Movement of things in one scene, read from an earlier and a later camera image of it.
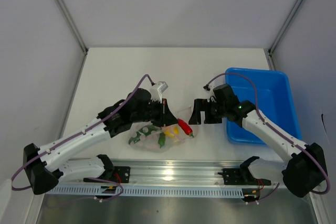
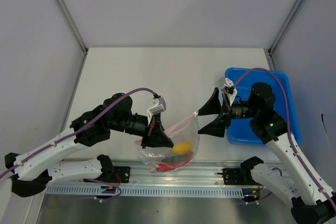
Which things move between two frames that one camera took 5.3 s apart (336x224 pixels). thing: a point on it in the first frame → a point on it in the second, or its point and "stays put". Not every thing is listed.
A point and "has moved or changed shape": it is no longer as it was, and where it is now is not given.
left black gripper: x=165 y=117 → x=157 y=136
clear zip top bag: x=149 y=137 has moved or changed shape
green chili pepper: x=161 y=139 has moved or changed shape
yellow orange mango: x=175 y=130 → x=182 y=147
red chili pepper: x=185 y=127 → x=164 y=167
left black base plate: x=121 y=174 stays put
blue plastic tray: x=274 y=97 stays put
